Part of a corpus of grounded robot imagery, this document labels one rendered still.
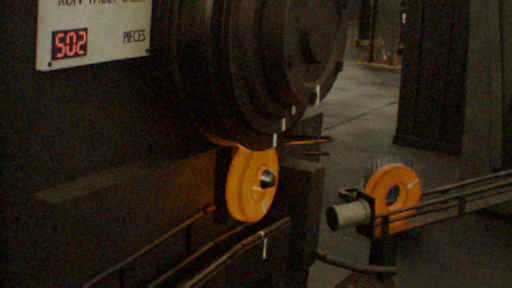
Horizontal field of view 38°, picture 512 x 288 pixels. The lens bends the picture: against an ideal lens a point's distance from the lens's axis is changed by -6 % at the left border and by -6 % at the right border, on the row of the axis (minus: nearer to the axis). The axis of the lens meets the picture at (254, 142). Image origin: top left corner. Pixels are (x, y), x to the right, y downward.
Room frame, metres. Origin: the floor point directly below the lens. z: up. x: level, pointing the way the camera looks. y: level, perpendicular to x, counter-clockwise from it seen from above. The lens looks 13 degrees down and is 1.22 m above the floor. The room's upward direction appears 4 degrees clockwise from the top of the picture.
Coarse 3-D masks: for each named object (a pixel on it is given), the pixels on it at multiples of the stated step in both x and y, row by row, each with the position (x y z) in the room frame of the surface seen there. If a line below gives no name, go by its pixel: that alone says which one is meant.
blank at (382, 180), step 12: (384, 168) 1.75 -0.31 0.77; (396, 168) 1.74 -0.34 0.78; (408, 168) 1.76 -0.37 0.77; (372, 180) 1.73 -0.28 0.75; (384, 180) 1.73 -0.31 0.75; (396, 180) 1.74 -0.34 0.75; (408, 180) 1.76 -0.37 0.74; (372, 192) 1.71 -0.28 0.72; (384, 192) 1.73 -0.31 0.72; (408, 192) 1.76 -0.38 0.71; (420, 192) 1.78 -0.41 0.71; (384, 204) 1.73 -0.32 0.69; (396, 204) 1.77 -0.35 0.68; (408, 204) 1.76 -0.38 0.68; (396, 216) 1.75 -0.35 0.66
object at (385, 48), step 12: (372, 0) 10.15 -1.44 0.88; (384, 0) 10.20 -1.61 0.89; (396, 0) 10.08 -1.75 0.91; (372, 12) 10.15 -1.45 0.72; (384, 12) 10.20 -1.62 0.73; (396, 12) 10.11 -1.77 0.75; (372, 24) 10.17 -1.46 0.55; (384, 24) 10.19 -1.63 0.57; (396, 24) 10.14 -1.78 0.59; (372, 36) 10.20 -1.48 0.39; (384, 36) 10.19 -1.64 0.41; (396, 36) 10.16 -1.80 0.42; (372, 48) 10.23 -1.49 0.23; (384, 48) 10.18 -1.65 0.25; (396, 48) 10.20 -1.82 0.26; (372, 60) 10.25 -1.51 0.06; (384, 60) 10.17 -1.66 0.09; (396, 60) 10.10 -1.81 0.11
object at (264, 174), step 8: (216, 160) 1.47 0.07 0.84; (224, 160) 1.46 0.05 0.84; (216, 168) 1.45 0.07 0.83; (224, 168) 1.45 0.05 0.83; (264, 168) 1.42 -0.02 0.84; (216, 176) 1.45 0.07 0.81; (224, 176) 1.44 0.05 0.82; (256, 176) 1.41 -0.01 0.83; (264, 176) 1.41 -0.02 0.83; (272, 176) 1.41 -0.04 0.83; (256, 184) 1.41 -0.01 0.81; (264, 184) 1.41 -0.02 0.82; (272, 184) 1.41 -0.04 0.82
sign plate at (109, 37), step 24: (48, 0) 1.07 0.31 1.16; (72, 0) 1.12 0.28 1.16; (96, 0) 1.17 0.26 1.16; (120, 0) 1.22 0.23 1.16; (144, 0) 1.28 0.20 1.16; (48, 24) 1.07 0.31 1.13; (72, 24) 1.12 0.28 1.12; (96, 24) 1.17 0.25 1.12; (120, 24) 1.23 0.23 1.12; (144, 24) 1.28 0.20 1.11; (48, 48) 1.08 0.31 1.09; (72, 48) 1.12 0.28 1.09; (96, 48) 1.17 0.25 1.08; (120, 48) 1.23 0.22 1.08; (144, 48) 1.29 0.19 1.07
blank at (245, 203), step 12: (240, 156) 1.39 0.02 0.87; (252, 156) 1.39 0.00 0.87; (264, 156) 1.44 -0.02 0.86; (276, 156) 1.48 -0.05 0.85; (240, 168) 1.38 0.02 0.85; (252, 168) 1.40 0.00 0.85; (276, 168) 1.49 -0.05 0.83; (228, 180) 1.38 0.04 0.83; (240, 180) 1.37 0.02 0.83; (276, 180) 1.49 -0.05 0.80; (228, 192) 1.37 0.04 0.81; (240, 192) 1.36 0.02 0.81; (252, 192) 1.46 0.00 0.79; (264, 192) 1.45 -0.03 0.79; (228, 204) 1.38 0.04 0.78; (240, 204) 1.37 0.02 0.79; (252, 204) 1.41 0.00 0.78; (264, 204) 1.45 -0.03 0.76; (240, 216) 1.39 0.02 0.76; (252, 216) 1.41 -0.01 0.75
